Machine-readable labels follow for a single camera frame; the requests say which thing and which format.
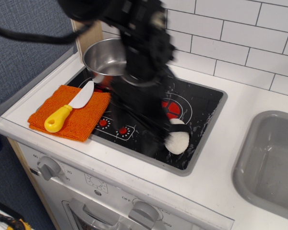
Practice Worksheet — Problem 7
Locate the yellow handled toy knife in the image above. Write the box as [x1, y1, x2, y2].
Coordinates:
[44, 80, 95, 133]

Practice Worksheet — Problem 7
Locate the grey sink basin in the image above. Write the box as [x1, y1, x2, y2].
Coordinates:
[233, 111, 288, 219]

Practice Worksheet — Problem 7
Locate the black cable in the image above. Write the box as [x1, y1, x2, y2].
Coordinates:
[0, 23, 92, 45]

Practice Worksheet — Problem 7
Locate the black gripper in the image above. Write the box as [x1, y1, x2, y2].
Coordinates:
[109, 71, 178, 159]

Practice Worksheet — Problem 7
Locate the stainless steel pot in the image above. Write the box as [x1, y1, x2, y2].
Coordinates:
[82, 37, 126, 88]

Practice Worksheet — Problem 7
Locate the black toy stovetop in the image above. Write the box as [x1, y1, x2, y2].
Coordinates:
[68, 69, 227, 175]

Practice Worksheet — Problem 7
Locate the grey oven knob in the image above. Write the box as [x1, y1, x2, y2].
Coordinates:
[128, 201, 159, 230]
[37, 156, 61, 181]

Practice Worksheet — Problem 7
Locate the grey right oven knob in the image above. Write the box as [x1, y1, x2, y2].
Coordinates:
[128, 201, 159, 230]

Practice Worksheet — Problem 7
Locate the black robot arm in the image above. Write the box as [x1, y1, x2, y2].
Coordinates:
[59, 0, 174, 156]

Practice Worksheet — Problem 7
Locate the white toy oven front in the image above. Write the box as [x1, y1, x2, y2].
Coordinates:
[18, 144, 233, 230]

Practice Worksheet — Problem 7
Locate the grey left oven knob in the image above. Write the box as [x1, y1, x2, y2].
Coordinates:
[37, 156, 61, 181]

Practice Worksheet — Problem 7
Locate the orange folded cloth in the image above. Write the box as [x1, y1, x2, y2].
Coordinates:
[28, 85, 111, 142]

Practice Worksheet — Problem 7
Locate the white sushi with black band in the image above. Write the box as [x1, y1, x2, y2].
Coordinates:
[165, 118, 191, 155]

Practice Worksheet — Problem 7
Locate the wooden side post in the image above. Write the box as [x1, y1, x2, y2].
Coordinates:
[75, 21, 103, 63]

